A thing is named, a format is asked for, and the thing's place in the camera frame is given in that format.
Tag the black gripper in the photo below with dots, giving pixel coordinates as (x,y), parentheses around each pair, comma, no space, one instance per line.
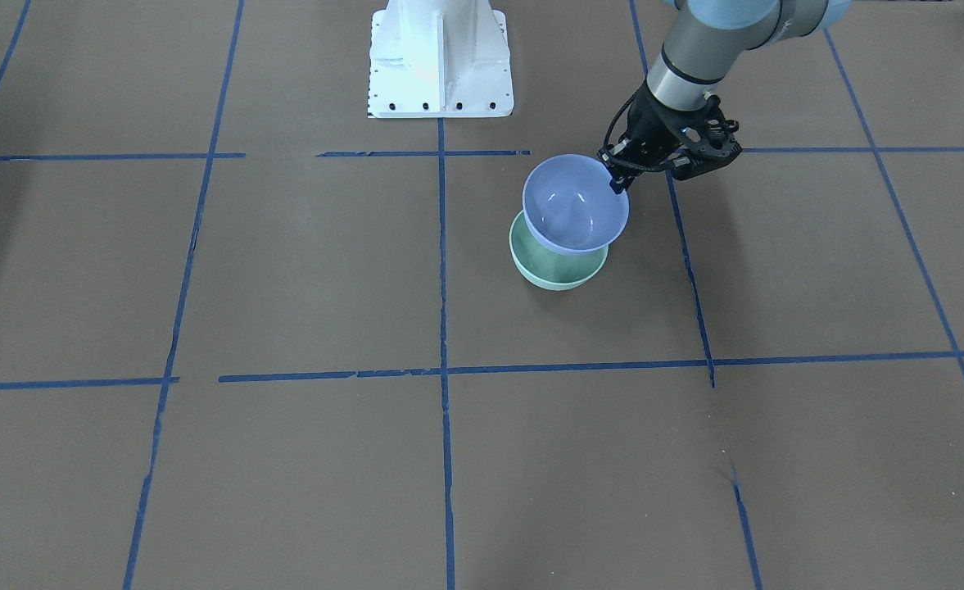
(647,124)

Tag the blue bowl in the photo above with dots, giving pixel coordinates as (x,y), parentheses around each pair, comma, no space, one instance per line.
(570,206)

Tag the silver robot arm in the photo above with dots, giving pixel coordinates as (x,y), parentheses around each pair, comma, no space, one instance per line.
(708,37)

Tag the green bowl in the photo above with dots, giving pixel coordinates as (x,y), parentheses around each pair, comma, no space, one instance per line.
(547,269)

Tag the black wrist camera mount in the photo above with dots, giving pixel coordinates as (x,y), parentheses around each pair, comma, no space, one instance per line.
(706,137)

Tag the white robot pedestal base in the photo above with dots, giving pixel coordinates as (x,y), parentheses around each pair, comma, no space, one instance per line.
(439,59)

